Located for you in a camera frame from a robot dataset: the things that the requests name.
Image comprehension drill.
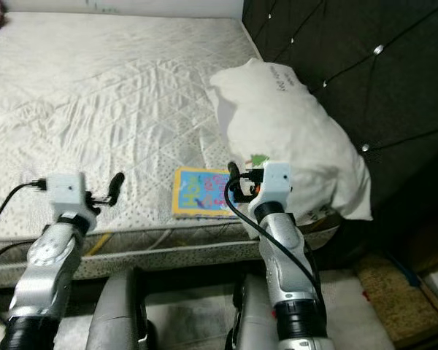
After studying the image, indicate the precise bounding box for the white pillow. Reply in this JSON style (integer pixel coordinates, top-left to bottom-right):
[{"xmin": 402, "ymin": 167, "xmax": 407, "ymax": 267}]
[{"xmin": 207, "ymin": 58, "xmax": 374, "ymax": 239}]

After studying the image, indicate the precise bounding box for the black tufted headboard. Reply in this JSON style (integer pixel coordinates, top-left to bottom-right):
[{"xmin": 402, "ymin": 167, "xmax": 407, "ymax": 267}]
[{"xmin": 240, "ymin": 0, "xmax": 438, "ymax": 250}]

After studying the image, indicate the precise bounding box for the grey robot right leg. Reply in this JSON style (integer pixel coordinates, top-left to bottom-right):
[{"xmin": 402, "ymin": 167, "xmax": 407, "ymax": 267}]
[{"xmin": 222, "ymin": 273, "xmax": 280, "ymax": 350}]

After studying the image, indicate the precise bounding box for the grey robot left leg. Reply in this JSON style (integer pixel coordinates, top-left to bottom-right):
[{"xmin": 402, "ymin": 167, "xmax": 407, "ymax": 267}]
[{"xmin": 85, "ymin": 265, "xmax": 148, "ymax": 350}]

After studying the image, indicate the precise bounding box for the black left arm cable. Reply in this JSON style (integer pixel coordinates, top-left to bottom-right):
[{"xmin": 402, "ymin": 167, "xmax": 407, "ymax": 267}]
[{"xmin": 0, "ymin": 178, "xmax": 50, "ymax": 325}]

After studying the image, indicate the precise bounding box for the colourful children's board book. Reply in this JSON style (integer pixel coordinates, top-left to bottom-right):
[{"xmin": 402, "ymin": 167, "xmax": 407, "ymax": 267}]
[{"xmin": 171, "ymin": 167, "xmax": 239, "ymax": 219}]

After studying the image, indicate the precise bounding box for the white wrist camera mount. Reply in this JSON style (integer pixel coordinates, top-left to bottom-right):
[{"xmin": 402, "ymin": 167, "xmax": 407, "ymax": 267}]
[
  {"xmin": 47, "ymin": 172, "xmax": 96, "ymax": 228},
  {"xmin": 256, "ymin": 161, "xmax": 293, "ymax": 213}
]

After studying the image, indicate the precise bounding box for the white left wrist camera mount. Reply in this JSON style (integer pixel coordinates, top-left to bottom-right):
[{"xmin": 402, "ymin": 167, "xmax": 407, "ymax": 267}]
[{"xmin": 47, "ymin": 172, "xmax": 96, "ymax": 228}]

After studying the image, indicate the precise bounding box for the brown rug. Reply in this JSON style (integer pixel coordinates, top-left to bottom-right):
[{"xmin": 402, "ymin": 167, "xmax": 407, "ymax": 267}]
[{"xmin": 353, "ymin": 251, "xmax": 438, "ymax": 345}]

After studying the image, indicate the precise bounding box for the grey robot leg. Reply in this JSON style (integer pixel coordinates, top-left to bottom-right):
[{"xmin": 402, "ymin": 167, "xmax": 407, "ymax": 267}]
[
  {"xmin": 222, "ymin": 273, "xmax": 280, "ymax": 350},
  {"xmin": 85, "ymin": 265, "xmax": 148, "ymax": 350}
]

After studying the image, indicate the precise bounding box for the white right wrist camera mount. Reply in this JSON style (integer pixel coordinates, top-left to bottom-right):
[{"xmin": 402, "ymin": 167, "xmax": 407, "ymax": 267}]
[{"xmin": 256, "ymin": 161, "xmax": 293, "ymax": 213}]

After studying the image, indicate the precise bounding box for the white quilted mattress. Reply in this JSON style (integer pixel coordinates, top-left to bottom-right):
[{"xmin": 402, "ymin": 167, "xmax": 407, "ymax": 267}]
[{"xmin": 0, "ymin": 10, "xmax": 345, "ymax": 290}]

